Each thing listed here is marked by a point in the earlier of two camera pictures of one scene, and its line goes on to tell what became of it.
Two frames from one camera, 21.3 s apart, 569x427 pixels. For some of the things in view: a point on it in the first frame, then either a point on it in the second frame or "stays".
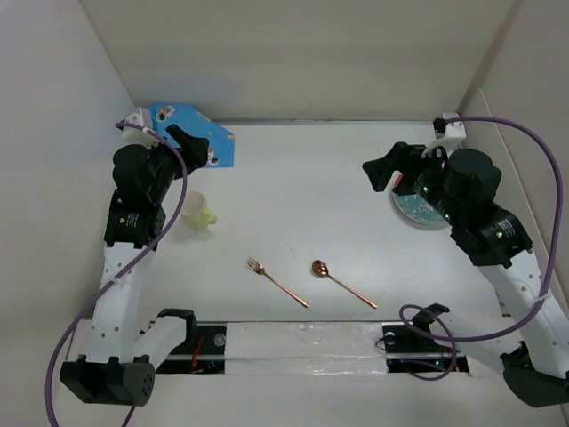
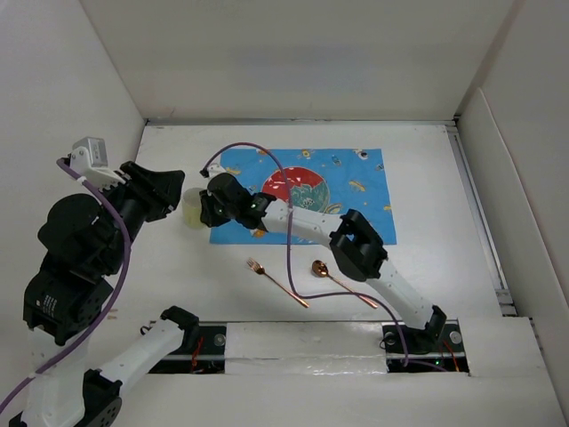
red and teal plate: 413,207 → 308,189
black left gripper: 196,155 → 162,188
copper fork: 260,269 stays
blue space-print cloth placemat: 220,139 → 325,181
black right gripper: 401,156 → 208,213
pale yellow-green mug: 194,212 stays
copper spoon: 321,269 stays
